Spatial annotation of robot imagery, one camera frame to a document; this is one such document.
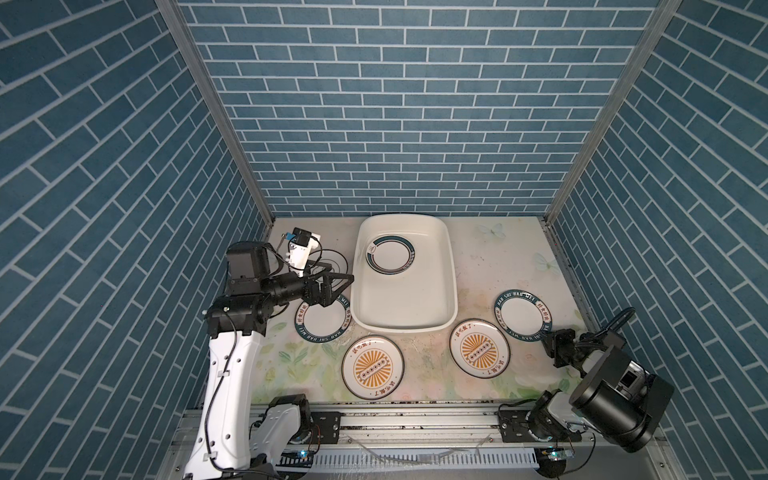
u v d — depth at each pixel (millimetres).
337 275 617
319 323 912
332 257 1083
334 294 588
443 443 723
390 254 1089
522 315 963
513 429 734
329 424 738
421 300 963
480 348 868
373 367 828
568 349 776
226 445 371
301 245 568
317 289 569
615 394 449
